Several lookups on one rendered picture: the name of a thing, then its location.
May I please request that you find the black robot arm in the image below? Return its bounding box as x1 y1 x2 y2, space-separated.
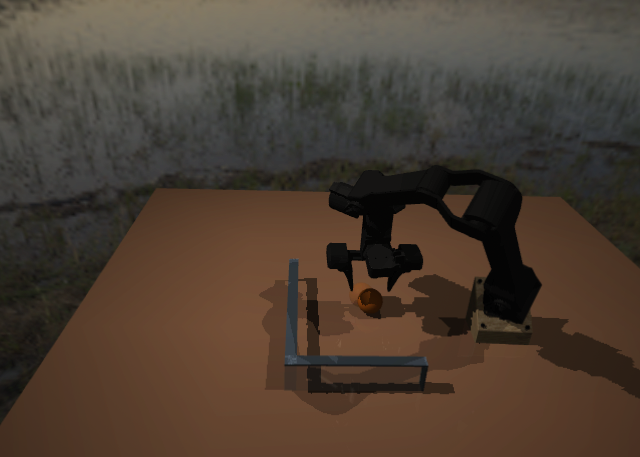
329 165 542 325

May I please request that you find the translucent orange ball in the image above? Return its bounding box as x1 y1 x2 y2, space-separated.
349 282 371 307

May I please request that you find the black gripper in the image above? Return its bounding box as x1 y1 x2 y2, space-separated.
326 224 423 292

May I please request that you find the blue-grey l-shaped wall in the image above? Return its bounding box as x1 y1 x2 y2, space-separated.
285 259 429 391

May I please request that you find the orange-brown ball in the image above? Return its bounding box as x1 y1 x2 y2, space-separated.
358 288 383 314

